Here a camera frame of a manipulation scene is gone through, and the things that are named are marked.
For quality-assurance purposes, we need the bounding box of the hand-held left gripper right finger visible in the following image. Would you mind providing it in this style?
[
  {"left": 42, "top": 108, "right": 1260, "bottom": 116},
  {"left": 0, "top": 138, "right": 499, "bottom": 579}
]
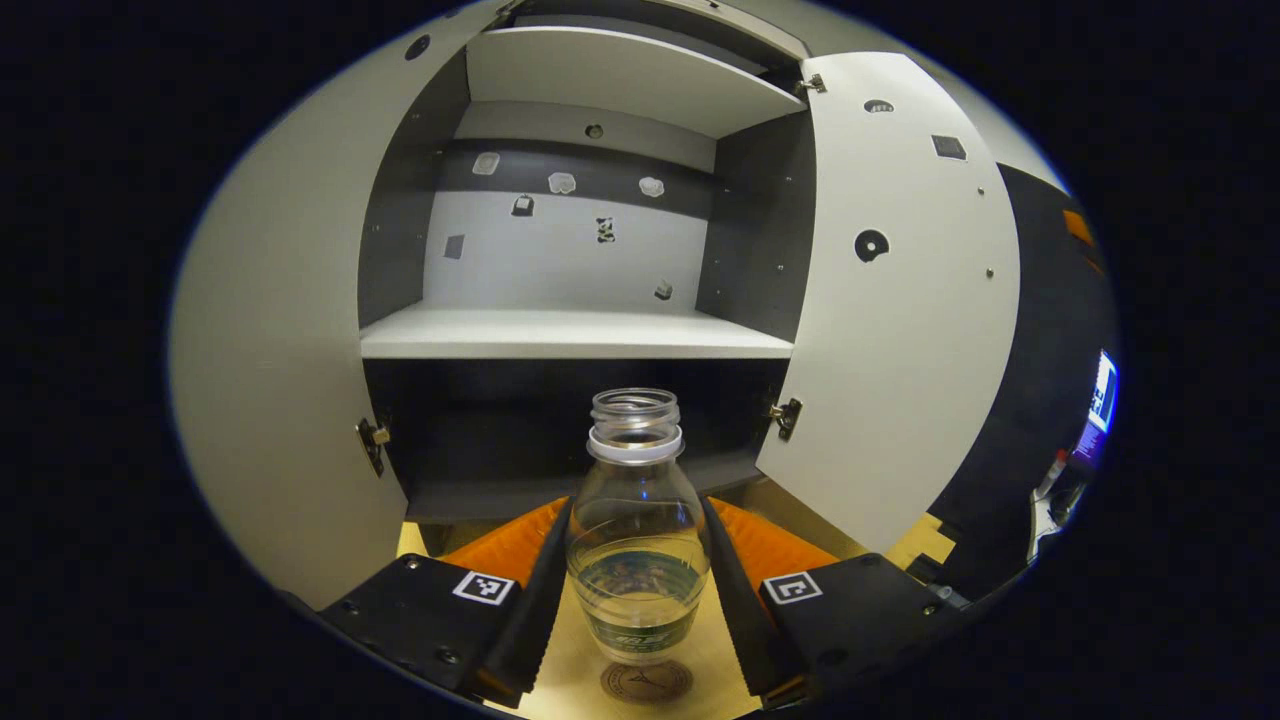
[{"left": 701, "top": 496, "right": 967, "bottom": 710}]

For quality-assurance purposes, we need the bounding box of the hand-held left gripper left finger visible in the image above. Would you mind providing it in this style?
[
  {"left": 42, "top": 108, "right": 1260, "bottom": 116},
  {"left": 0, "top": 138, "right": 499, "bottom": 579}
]
[{"left": 316, "top": 496, "right": 576, "bottom": 709}]

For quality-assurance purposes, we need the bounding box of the round brown coaster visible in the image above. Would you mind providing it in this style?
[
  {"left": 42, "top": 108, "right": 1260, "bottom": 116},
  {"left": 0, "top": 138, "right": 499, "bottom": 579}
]
[{"left": 600, "top": 658, "right": 694, "bottom": 706}]

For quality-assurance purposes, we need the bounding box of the clear plastic bottle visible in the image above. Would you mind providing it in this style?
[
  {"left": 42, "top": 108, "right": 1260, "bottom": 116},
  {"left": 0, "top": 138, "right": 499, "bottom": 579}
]
[{"left": 565, "top": 387, "right": 714, "bottom": 668}]

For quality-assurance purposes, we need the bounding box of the white grey cabinet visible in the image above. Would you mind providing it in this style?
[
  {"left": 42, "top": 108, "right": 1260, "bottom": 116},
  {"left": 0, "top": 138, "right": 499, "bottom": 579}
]
[{"left": 355, "top": 0, "right": 823, "bottom": 528}]

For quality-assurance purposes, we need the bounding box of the white cat sticker cabinet door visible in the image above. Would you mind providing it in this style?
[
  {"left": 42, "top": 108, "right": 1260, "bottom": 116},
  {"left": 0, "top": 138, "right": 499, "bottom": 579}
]
[{"left": 755, "top": 52, "right": 1021, "bottom": 556}]

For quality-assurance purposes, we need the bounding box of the white camera sticker cabinet door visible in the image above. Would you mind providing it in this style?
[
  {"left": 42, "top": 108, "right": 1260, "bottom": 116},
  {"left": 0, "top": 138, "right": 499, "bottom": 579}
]
[{"left": 170, "top": 0, "right": 501, "bottom": 611}]

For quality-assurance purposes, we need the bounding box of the black backdrop cloth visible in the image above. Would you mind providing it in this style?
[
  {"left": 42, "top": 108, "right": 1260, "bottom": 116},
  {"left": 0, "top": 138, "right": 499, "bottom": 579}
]
[{"left": 925, "top": 163, "right": 1119, "bottom": 601}]

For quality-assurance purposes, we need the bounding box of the computer monitor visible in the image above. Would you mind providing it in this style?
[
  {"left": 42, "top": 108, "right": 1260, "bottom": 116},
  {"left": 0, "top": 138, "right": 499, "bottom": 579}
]
[{"left": 1085, "top": 348, "right": 1120, "bottom": 438}]

